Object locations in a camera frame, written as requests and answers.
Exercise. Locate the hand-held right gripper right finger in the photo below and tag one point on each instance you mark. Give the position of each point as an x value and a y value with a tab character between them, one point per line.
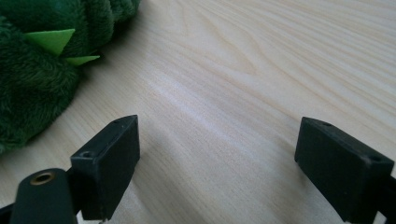
339	174

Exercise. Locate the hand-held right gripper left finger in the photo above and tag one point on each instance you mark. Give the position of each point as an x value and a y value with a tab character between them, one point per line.
107	168

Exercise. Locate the green plush dinosaur costume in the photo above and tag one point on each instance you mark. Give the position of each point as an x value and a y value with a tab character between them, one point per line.
34	93

